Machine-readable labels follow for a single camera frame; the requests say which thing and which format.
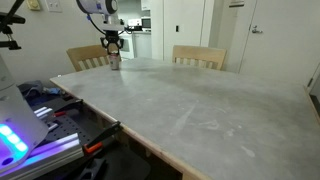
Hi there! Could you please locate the blue grey cloth bundle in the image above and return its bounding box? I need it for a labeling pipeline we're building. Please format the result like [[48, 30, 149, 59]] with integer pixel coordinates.
[[17, 80, 45, 100]]

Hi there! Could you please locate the white wall switch plate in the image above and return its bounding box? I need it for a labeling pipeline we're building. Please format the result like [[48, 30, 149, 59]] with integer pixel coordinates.
[[44, 0, 64, 14]]

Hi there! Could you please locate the microwave oven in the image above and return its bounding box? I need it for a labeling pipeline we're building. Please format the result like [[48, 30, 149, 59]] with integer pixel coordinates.
[[139, 17, 152, 30]]

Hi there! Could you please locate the white kitchen wall cabinet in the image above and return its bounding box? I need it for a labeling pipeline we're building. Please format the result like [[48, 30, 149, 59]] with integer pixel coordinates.
[[140, 0, 151, 12]]

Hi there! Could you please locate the white room door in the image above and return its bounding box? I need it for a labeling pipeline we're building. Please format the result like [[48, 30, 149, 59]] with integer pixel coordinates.
[[239, 0, 320, 88]]

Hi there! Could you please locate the thick black cable hose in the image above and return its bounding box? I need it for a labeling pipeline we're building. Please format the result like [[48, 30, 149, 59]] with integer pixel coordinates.
[[0, 0, 26, 33]]

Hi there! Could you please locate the light wooden slat-back chair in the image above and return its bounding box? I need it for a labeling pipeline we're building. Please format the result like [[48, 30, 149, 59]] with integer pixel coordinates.
[[65, 43, 123, 73], [171, 44, 228, 71]]

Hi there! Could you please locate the silver lever door handle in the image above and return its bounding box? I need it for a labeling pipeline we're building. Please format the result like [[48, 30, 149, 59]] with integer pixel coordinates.
[[250, 25, 264, 35]]

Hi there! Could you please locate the black clamp handle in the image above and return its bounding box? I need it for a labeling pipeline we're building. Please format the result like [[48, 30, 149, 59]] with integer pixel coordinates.
[[77, 157, 108, 180]]

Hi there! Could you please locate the beige wall thermostat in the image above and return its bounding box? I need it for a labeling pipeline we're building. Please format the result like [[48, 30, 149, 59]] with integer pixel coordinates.
[[26, 0, 42, 12]]

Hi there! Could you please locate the black camera on stand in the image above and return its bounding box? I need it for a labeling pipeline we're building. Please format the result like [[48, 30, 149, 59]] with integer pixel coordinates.
[[0, 12, 27, 52]]

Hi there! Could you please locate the red and white drink can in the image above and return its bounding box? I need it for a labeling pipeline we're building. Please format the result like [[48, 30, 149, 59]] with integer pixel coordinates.
[[109, 52, 121, 71]]

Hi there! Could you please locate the white kitchen stove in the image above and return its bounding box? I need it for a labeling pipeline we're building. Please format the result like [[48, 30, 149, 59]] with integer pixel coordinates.
[[118, 30, 135, 61]]

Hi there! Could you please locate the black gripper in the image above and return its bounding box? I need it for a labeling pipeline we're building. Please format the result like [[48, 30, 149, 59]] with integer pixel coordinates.
[[99, 29, 125, 56]]

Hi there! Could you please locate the tall white panel door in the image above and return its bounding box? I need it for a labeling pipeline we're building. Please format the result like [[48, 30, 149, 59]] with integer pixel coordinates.
[[149, 0, 206, 63]]

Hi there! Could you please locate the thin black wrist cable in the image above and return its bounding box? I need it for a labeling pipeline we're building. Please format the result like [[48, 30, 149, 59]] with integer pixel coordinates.
[[86, 13, 108, 36]]

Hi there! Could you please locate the white countertop appliance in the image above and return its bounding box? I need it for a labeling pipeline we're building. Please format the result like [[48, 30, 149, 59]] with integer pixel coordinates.
[[127, 18, 142, 32]]

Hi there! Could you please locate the black clamp orange trigger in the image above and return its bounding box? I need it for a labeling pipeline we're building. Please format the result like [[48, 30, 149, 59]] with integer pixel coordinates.
[[51, 98, 84, 118], [82, 120, 123, 155]]

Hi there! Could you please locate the white kitchen base cabinet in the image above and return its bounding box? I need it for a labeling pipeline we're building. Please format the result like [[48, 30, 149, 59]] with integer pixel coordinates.
[[132, 31, 153, 60]]

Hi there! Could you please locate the aluminium extrusion rail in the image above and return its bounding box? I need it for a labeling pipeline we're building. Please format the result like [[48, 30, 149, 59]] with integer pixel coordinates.
[[32, 105, 60, 133], [0, 132, 85, 180]]

